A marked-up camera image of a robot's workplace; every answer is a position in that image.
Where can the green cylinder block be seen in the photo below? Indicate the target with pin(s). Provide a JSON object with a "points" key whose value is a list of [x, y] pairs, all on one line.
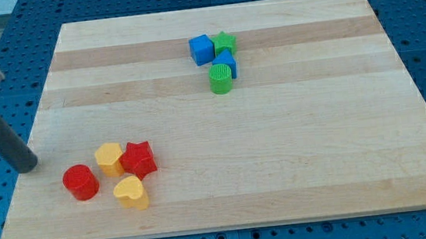
{"points": [[220, 79]]}

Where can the yellow heart block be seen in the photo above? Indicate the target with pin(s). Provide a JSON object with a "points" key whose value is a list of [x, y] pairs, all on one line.
{"points": [[130, 192]]}

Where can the blue cube block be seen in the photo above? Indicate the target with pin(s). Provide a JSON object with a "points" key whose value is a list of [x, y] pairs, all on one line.
{"points": [[201, 49]]}

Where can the green star block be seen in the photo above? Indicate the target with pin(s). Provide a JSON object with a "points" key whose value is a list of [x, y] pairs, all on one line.
{"points": [[224, 41]]}

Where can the wooden board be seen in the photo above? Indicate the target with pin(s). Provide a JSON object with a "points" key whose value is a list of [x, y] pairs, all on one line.
{"points": [[323, 122]]}

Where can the red star block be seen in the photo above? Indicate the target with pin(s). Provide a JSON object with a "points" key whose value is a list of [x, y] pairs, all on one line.
{"points": [[138, 159]]}

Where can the yellow hexagon block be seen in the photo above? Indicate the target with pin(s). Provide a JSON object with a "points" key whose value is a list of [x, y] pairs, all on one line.
{"points": [[108, 159]]}

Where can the blue triangle block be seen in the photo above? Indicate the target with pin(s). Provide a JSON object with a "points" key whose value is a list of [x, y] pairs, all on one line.
{"points": [[226, 57]]}

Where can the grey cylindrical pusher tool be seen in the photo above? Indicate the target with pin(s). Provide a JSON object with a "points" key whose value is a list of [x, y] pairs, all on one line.
{"points": [[14, 150]]}

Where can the red cylinder block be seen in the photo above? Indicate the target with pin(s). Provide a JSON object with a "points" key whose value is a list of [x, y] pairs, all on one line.
{"points": [[81, 182]]}

